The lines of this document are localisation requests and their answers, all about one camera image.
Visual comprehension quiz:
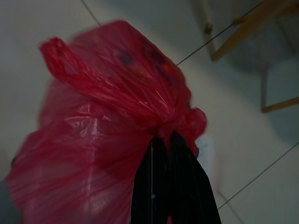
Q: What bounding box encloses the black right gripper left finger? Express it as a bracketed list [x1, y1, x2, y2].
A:
[130, 136, 172, 224]

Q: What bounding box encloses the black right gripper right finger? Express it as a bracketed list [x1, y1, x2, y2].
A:
[167, 131, 223, 224]

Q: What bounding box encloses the red plastic rubbish bag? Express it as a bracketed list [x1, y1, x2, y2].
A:
[6, 20, 208, 224]

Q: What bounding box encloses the grey chair with wooden legs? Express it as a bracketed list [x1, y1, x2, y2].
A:
[210, 0, 299, 114]

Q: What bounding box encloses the white furniture leg brass foot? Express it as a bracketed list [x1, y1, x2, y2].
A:
[195, 0, 217, 60]

